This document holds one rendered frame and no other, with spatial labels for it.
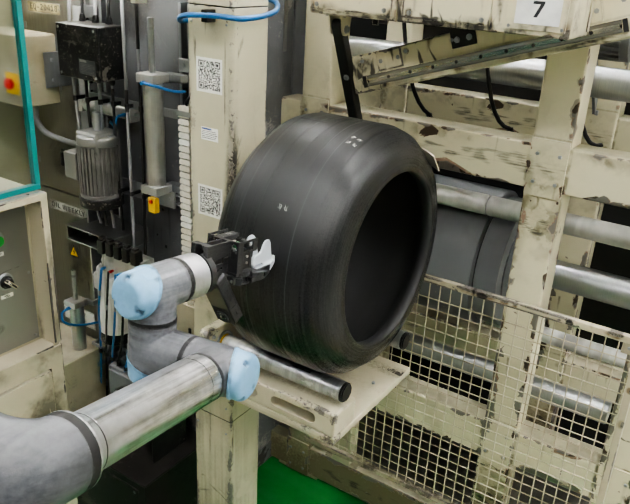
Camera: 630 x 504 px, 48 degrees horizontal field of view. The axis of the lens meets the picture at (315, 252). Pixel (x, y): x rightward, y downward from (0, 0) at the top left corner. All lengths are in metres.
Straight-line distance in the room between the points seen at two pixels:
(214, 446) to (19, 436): 1.26
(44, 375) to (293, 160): 0.79
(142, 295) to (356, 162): 0.52
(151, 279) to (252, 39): 0.71
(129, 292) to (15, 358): 0.70
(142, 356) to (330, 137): 0.58
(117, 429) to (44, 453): 0.11
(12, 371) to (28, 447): 0.93
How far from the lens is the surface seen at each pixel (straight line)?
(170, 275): 1.11
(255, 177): 1.41
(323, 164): 1.37
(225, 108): 1.60
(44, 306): 1.75
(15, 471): 0.79
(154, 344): 1.12
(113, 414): 0.88
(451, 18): 1.58
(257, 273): 1.25
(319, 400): 1.59
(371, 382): 1.78
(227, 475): 2.05
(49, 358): 1.78
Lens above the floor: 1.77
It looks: 23 degrees down
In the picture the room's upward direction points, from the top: 3 degrees clockwise
